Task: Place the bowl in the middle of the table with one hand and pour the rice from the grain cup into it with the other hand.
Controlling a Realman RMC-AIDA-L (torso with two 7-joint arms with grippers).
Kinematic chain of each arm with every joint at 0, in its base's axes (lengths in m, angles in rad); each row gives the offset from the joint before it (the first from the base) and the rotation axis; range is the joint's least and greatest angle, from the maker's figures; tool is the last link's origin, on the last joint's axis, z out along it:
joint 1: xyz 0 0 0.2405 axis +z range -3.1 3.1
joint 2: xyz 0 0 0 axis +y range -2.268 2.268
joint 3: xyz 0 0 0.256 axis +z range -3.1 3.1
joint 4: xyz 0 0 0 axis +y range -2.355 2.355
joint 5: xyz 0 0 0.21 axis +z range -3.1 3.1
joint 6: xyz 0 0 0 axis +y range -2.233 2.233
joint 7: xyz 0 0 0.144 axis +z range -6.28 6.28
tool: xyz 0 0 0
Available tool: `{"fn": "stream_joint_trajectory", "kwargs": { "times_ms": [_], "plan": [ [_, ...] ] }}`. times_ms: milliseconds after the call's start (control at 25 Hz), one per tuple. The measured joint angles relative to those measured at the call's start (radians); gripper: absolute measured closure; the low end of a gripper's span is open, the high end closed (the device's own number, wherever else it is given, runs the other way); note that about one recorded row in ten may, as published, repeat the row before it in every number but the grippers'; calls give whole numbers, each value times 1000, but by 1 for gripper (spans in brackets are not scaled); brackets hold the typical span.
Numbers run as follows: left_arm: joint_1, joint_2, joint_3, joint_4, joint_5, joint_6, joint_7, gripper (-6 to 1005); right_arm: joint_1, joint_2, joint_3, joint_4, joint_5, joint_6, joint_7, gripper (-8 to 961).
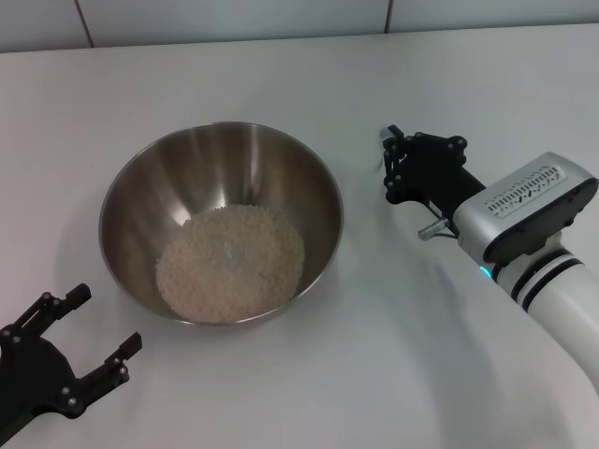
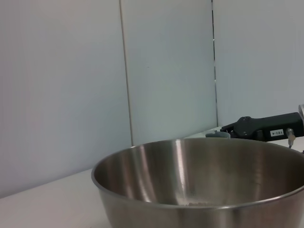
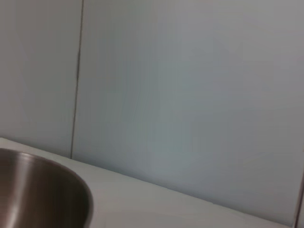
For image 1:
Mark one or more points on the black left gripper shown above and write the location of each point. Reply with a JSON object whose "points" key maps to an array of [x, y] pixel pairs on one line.
{"points": [[33, 379]]}

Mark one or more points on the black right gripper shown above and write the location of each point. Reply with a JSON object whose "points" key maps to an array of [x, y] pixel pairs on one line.
{"points": [[435, 180]]}

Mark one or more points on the stainless steel mixing bowl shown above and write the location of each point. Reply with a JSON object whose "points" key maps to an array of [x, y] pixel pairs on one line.
{"points": [[187, 159]]}

